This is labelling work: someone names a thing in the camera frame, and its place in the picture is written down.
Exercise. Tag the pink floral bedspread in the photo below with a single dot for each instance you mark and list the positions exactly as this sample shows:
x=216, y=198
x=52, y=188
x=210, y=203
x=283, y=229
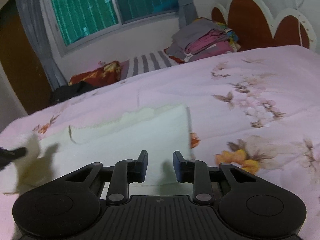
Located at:
x=257, y=109

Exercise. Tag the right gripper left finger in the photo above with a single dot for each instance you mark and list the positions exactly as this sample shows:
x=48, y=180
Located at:
x=122, y=174

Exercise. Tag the window with green panes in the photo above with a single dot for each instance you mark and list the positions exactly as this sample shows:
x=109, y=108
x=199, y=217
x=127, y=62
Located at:
x=76, y=22

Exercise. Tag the black cloth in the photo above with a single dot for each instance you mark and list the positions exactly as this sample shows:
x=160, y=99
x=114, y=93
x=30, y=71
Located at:
x=65, y=93

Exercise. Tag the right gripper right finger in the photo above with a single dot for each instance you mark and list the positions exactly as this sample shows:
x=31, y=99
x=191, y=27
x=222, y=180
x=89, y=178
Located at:
x=194, y=172

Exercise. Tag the red and white headboard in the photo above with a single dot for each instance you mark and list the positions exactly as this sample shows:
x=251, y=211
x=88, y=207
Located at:
x=256, y=27

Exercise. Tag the grey striped sheet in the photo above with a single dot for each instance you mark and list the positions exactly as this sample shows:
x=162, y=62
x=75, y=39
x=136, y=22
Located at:
x=146, y=63

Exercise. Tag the white knitted garment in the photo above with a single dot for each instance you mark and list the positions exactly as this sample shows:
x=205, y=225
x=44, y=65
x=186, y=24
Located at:
x=160, y=131

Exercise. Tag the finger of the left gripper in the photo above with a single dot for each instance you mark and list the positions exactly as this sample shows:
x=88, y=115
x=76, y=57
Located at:
x=12, y=154

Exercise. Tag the red floral pillow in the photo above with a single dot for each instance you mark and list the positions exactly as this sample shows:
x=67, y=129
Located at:
x=106, y=74

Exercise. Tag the grey curtain left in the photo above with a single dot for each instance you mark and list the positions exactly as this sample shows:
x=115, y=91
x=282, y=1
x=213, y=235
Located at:
x=32, y=21

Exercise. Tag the stack of folded clothes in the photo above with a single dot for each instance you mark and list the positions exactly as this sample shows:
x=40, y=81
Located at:
x=201, y=39

